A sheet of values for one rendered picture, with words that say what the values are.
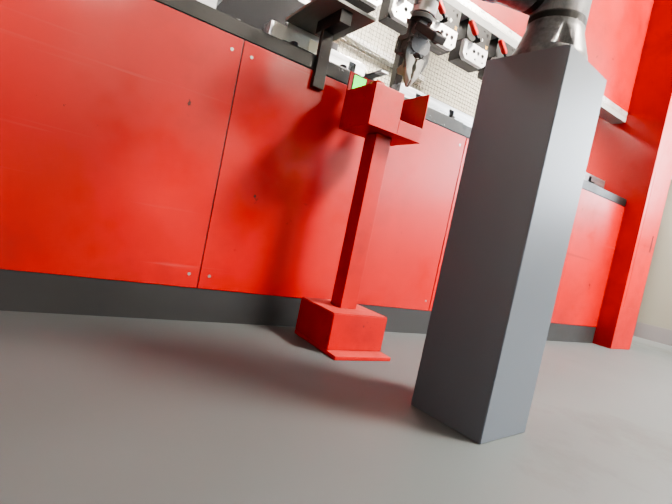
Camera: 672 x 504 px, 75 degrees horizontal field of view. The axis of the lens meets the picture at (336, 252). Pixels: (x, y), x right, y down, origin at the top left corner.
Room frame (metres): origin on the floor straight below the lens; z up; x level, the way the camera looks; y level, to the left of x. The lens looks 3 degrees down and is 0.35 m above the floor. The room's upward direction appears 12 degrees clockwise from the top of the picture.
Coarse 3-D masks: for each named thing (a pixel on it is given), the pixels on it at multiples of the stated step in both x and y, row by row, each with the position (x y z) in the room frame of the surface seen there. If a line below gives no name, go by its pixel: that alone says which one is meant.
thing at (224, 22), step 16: (160, 0) 1.15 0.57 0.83; (176, 0) 1.17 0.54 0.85; (192, 0) 1.19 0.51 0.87; (192, 16) 1.20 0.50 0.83; (208, 16) 1.22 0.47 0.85; (224, 16) 1.24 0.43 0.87; (240, 32) 1.27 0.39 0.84; (256, 32) 1.29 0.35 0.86; (272, 48) 1.32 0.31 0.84; (288, 48) 1.35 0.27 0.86; (304, 64) 1.39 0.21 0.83; (432, 112) 1.70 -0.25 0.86; (448, 128) 1.75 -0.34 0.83; (464, 128) 1.80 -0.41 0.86; (592, 192) 2.39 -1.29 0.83; (608, 192) 2.48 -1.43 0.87
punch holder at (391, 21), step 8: (384, 0) 1.73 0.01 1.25; (392, 0) 1.68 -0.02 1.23; (400, 0) 1.69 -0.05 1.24; (408, 0) 1.71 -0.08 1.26; (384, 8) 1.72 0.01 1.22; (392, 8) 1.67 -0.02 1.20; (400, 8) 1.69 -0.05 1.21; (408, 8) 1.71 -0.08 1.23; (384, 16) 1.71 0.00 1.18; (392, 16) 1.68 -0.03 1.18; (400, 16) 1.69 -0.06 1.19; (408, 16) 1.71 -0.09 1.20; (384, 24) 1.75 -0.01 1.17; (392, 24) 1.74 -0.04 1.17; (400, 24) 1.73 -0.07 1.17; (400, 32) 1.79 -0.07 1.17
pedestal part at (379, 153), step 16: (368, 144) 1.35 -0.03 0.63; (384, 144) 1.35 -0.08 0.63; (368, 160) 1.34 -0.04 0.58; (384, 160) 1.35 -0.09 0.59; (368, 176) 1.33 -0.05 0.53; (368, 192) 1.33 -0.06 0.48; (352, 208) 1.36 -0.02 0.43; (368, 208) 1.34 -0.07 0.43; (352, 224) 1.35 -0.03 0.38; (368, 224) 1.35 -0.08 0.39; (352, 240) 1.33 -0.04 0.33; (368, 240) 1.35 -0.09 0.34; (352, 256) 1.33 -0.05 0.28; (352, 272) 1.34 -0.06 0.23; (336, 288) 1.36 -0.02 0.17; (352, 288) 1.34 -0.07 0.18; (336, 304) 1.35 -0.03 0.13; (352, 304) 1.35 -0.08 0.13
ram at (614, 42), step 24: (456, 0) 1.84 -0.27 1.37; (480, 0) 1.92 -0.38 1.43; (600, 0) 2.40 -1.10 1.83; (624, 0) 2.52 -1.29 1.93; (648, 0) 2.66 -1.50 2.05; (480, 24) 1.93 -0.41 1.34; (504, 24) 2.02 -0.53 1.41; (600, 24) 2.43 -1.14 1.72; (624, 24) 2.55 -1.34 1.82; (648, 24) 2.70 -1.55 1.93; (600, 48) 2.45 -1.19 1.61; (624, 48) 2.59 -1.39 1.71; (600, 72) 2.48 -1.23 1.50; (624, 72) 2.62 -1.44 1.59; (624, 96) 2.65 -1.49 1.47; (624, 120) 2.69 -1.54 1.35
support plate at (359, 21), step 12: (312, 0) 1.32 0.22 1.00; (324, 0) 1.29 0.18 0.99; (336, 0) 1.28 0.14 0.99; (300, 12) 1.40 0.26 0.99; (312, 12) 1.38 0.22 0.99; (324, 12) 1.36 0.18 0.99; (360, 12) 1.32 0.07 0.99; (300, 24) 1.48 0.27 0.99; (312, 24) 1.46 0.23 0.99; (360, 24) 1.39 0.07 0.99; (336, 36) 1.51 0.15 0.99
